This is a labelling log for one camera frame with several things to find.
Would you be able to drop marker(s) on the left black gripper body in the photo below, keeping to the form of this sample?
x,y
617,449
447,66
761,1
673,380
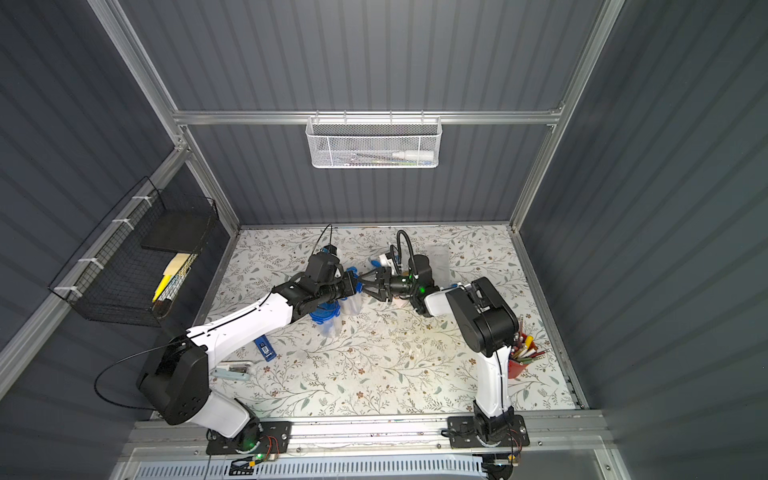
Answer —
x,y
345,284

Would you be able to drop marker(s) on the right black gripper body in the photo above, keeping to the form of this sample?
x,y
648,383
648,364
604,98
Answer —
x,y
384,285

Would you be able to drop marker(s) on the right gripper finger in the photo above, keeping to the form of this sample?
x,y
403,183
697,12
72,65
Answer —
x,y
376,276
381,293

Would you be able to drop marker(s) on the white bottle brown cap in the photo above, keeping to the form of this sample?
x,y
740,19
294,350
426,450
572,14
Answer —
x,y
399,303

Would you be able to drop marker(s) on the blue-lid clear container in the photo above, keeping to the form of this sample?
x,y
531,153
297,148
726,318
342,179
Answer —
x,y
440,258
326,318
352,305

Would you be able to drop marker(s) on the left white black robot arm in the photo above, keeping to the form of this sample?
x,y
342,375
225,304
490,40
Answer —
x,y
175,376

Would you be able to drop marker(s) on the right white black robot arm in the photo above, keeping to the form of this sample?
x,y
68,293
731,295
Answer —
x,y
488,325

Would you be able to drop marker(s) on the white tube in basket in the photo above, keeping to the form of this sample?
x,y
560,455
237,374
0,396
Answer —
x,y
418,157

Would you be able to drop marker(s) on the small silver teal stapler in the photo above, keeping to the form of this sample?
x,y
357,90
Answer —
x,y
233,371

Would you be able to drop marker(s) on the red pencil cup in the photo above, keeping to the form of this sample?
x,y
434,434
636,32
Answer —
x,y
523,353

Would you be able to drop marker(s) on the yellow sticky notes pad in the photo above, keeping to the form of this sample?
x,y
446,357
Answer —
x,y
179,261

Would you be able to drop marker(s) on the yellow marker in basket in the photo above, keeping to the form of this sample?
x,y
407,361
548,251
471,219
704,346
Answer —
x,y
166,279

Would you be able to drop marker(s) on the black notebook in basket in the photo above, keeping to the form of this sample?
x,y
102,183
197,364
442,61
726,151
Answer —
x,y
177,232

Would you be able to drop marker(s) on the white ventilated front panel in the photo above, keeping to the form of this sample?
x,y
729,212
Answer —
x,y
382,467

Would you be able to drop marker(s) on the white wire mesh basket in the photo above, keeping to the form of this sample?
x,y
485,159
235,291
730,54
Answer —
x,y
348,145

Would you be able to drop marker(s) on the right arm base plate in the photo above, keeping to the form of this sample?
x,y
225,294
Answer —
x,y
467,432

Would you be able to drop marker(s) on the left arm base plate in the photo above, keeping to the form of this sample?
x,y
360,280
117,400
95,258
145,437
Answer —
x,y
256,438

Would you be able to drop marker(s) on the black wire wall basket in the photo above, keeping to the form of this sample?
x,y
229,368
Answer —
x,y
113,279

